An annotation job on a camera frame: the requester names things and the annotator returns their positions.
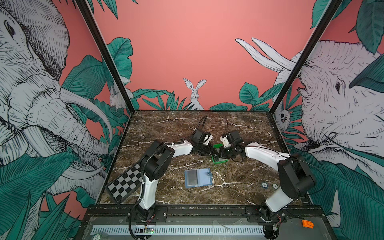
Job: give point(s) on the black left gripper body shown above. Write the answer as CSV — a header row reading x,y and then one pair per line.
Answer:
x,y
205,150

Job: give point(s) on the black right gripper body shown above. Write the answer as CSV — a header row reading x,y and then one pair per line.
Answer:
x,y
229,152

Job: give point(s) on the green plastic card tray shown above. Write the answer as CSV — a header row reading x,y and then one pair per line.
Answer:
x,y
215,158

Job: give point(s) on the blue leather card holder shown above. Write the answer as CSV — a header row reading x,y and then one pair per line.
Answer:
x,y
205,178

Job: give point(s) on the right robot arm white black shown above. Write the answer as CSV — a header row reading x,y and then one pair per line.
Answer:
x,y
295,175

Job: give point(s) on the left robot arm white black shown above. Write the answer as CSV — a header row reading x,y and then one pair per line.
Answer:
x,y
157,159

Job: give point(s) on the round teal sticker left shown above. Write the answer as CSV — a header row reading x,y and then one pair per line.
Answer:
x,y
264,185

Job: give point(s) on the round teal sticker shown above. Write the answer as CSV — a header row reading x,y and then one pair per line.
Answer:
x,y
275,186
264,185

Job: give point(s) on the round teal sticker right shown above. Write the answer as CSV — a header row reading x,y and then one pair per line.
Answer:
x,y
275,186

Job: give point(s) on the black white checkerboard plate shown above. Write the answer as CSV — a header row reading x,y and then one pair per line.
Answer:
x,y
125,184

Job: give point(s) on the green lit circuit board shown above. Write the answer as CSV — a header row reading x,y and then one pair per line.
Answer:
x,y
149,230

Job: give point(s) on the orange connector clip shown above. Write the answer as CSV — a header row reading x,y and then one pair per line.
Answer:
x,y
307,224

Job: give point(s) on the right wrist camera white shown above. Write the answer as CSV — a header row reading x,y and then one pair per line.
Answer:
x,y
225,142

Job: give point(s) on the white slotted cable duct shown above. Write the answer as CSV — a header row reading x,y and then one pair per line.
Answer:
x,y
178,230

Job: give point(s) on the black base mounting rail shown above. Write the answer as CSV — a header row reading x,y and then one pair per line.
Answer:
x,y
164,213

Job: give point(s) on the black right frame post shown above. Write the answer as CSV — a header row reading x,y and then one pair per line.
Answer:
x,y
324,21

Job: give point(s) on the black frame post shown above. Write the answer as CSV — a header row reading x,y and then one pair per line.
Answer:
x,y
324,21
97,36

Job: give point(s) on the black left frame post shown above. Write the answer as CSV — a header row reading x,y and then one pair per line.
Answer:
x,y
97,36

